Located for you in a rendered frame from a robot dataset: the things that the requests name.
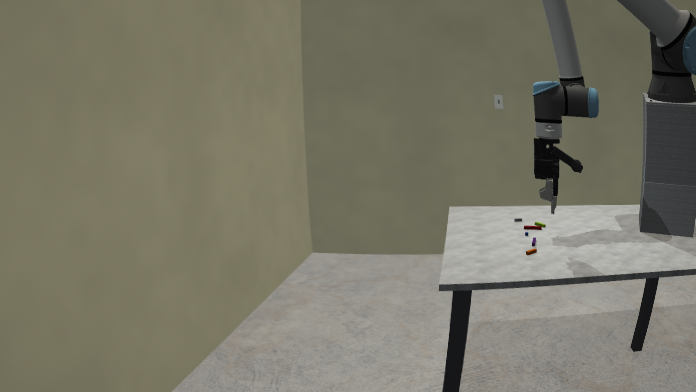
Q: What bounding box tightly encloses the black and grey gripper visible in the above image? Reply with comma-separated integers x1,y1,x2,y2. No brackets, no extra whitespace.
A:
534,137,560,214

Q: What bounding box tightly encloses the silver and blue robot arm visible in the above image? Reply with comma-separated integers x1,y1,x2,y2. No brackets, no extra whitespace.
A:
533,0,696,173

